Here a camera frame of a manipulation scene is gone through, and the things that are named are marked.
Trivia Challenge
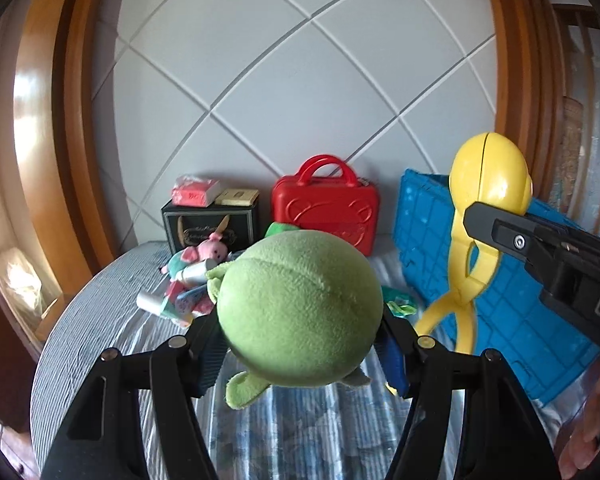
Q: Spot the blue boomerang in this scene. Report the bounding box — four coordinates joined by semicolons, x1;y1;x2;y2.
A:
176;285;211;313

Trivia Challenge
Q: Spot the white plastic bag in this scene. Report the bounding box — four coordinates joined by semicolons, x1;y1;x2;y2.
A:
0;246;44;312

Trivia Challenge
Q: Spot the pink pig plush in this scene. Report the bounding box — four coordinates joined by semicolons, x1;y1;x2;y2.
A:
160;231;232;281

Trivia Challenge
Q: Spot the dark wooden cabinet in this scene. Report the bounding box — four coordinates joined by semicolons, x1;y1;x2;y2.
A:
0;265;43;431

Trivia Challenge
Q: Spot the wooden nightstand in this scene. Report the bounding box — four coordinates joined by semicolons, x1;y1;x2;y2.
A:
34;294;67;342

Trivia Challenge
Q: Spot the person's right hand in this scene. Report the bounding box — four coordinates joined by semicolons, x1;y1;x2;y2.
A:
557;357;600;480

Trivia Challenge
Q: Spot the black gift box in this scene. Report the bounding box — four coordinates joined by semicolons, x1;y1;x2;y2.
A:
160;198;261;257

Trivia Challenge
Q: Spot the yellow snowball clip toy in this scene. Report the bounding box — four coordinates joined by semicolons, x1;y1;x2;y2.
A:
413;131;534;357

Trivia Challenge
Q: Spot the small pink tissue pack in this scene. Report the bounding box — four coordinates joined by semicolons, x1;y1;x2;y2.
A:
170;174;224;209

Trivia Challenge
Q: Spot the red toy suitcase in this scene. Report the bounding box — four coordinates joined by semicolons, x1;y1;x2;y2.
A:
271;154;381;257

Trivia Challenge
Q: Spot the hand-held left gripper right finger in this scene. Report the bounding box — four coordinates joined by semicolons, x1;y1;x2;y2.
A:
374;310;561;480

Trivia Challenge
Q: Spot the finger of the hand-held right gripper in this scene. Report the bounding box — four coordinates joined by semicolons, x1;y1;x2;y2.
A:
462;201;567;263

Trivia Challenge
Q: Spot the blue plastic crate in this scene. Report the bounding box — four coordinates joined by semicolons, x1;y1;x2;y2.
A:
392;168;600;407

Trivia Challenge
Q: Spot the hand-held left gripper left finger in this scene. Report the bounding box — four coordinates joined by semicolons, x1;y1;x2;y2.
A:
40;310;231;480

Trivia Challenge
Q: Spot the white paper roll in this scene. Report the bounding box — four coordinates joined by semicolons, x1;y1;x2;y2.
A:
136;292;169;317

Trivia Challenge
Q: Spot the beige flat box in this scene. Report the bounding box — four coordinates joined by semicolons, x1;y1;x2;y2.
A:
214;188;260;207

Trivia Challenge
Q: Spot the can with white lid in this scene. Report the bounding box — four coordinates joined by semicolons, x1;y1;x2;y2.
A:
179;258;219;284

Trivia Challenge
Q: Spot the wooden headboard frame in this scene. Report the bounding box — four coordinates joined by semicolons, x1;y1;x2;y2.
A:
12;0;566;281

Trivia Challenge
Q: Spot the green plush hat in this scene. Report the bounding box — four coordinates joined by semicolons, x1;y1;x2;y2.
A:
264;220;302;239

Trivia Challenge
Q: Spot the green snack packet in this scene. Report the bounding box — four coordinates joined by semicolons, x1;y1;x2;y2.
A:
381;285;419;318

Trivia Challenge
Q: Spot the green one-eyed plush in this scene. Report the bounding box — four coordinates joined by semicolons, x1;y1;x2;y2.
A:
205;229;386;410

